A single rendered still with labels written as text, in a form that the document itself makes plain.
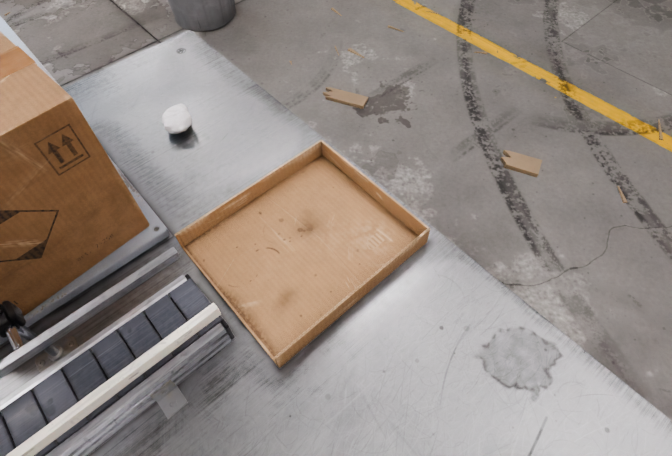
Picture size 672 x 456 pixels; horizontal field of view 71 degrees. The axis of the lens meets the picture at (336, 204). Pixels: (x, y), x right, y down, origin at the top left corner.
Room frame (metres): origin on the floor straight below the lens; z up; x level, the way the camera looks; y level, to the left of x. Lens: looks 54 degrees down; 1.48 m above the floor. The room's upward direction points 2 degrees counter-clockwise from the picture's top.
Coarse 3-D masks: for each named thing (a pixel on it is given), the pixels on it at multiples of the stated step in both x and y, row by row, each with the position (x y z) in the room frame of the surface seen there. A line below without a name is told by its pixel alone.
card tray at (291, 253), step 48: (240, 192) 0.48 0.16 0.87; (288, 192) 0.50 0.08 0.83; (336, 192) 0.50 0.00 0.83; (384, 192) 0.47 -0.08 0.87; (192, 240) 0.41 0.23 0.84; (240, 240) 0.41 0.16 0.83; (288, 240) 0.40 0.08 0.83; (336, 240) 0.40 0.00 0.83; (384, 240) 0.40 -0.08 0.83; (240, 288) 0.32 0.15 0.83; (288, 288) 0.32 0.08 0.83; (336, 288) 0.32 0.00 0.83; (288, 336) 0.24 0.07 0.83
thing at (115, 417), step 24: (168, 288) 0.30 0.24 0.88; (144, 312) 0.27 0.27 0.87; (96, 336) 0.24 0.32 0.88; (216, 336) 0.23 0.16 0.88; (192, 360) 0.21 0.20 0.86; (24, 384) 0.18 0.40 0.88; (144, 384) 0.17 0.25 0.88; (0, 408) 0.15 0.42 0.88; (120, 408) 0.14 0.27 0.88; (144, 408) 0.15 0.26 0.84; (96, 432) 0.12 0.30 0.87
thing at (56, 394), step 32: (192, 288) 0.30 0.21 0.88; (160, 320) 0.26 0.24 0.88; (96, 352) 0.21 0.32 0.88; (128, 352) 0.21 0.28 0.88; (64, 384) 0.18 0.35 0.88; (96, 384) 0.17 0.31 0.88; (128, 384) 0.17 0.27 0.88; (0, 416) 0.14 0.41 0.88; (32, 416) 0.14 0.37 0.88; (96, 416) 0.14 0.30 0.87; (0, 448) 0.11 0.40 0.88
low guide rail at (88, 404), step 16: (192, 320) 0.24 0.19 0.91; (208, 320) 0.24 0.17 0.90; (176, 336) 0.22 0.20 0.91; (160, 352) 0.20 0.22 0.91; (128, 368) 0.18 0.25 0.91; (144, 368) 0.18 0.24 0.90; (112, 384) 0.16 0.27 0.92; (80, 400) 0.15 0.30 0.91; (96, 400) 0.15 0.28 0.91; (64, 416) 0.13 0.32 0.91; (80, 416) 0.13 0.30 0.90; (48, 432) 0.11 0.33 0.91; (64, 432) 0.12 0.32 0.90; (16, 448) 0.10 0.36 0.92; (32, 448) 0.10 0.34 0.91
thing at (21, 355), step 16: (160, 256) 0.31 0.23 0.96; (176, 256) 0.31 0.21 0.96; (144, 272) 0.28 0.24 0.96; (112, 288) 0.26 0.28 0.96; (128, 288) 0.27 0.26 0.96; (96, 304) 0.24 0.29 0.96; (64, 320) 0.22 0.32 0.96; (80, 320) 0.23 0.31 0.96; (48, 336) 0.21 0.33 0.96; (16, 352) 0.19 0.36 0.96; (32, 352) 0.19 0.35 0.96; (0, 368) 0.17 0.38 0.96
